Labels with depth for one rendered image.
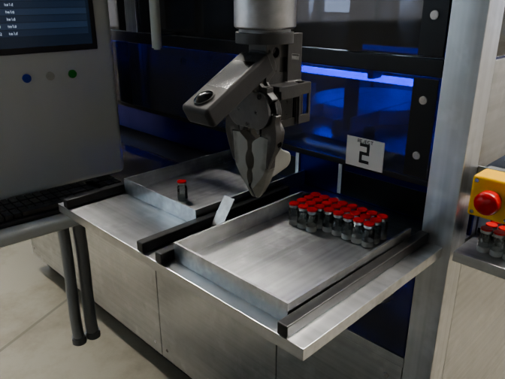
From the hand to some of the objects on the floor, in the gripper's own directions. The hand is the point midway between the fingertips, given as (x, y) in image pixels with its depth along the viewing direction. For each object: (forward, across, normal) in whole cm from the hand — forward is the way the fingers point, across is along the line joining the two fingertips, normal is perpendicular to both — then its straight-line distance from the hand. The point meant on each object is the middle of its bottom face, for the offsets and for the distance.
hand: (252, 189), depth 67 cm
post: (+107, -9, -42) cm, 115 cm away
